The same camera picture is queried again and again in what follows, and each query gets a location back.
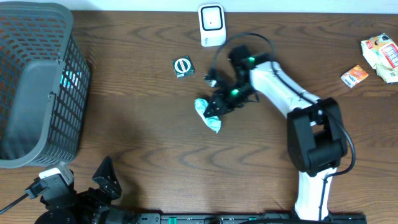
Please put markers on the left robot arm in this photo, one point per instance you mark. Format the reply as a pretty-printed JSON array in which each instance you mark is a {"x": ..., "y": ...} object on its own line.
[{"x": 66, "y": 216}]

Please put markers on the green round-label ointment box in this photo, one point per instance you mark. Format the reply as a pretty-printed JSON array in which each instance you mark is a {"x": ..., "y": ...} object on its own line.
[{"x": 183, "y": 67}]

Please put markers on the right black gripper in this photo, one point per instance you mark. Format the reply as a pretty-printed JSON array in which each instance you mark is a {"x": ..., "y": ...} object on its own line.
[{"x": 222, "y": 105}]

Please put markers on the small orange snack packet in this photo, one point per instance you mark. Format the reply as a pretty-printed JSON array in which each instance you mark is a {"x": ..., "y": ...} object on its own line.
[{"x": 354, "y": 76}]

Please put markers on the grey plastic mesh basket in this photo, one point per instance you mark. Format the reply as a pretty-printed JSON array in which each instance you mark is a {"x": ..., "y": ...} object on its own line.
[{"x": 45, "y": 81}]

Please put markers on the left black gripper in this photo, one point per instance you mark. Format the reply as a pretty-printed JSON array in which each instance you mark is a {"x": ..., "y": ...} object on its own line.
[{"x": 90, "y": 193}]

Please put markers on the teal wet wipes pack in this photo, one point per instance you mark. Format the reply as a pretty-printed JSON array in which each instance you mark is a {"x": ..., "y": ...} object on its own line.
[{"x": 214, "y": 123}]

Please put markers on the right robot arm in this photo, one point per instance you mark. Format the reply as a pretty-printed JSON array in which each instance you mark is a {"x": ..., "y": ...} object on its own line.
[{"x": 316, "y": 141}]

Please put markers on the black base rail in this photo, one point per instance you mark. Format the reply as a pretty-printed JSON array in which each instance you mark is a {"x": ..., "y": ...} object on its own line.
[{"x": 269, "y": 217}]

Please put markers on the white barcode scanner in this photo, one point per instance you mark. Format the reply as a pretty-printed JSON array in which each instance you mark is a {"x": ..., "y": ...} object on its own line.
[{"x": 212, "y": 25}]

